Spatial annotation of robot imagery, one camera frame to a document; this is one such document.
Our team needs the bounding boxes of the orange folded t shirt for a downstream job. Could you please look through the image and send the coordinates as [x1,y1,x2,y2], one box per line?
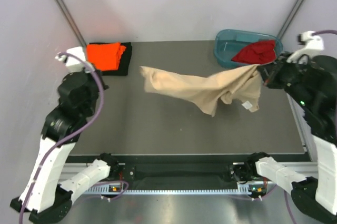
[86,42,126,71]

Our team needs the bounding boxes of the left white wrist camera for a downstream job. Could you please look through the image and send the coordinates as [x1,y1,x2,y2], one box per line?
[55,46,95,73]

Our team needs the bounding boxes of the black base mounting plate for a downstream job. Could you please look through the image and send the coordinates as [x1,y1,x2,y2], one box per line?
[65,154,316,189]

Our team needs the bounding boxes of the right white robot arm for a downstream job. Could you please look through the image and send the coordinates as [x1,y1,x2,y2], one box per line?
[245,55,336,223]

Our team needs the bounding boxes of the beige t shirt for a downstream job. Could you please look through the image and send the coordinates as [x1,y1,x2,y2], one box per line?
[140,64,262,117]

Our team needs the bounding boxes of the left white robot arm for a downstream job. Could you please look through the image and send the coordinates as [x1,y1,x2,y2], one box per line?
[10,70,120,223]

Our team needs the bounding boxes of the teal plastic basket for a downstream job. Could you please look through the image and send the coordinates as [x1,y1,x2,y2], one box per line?
[213,29,283,69]

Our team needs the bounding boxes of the red t shirt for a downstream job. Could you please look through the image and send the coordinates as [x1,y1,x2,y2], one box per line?
[231,40,276,64]

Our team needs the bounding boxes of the black folded t shirt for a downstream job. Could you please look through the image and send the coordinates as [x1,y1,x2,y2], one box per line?
[89,42,132,76]

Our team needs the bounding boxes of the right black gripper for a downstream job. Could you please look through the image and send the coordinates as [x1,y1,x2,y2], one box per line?
[255,49,313,108]

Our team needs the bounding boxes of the grey slotted cable duct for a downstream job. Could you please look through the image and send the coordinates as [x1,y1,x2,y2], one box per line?
[84,181,274,196]

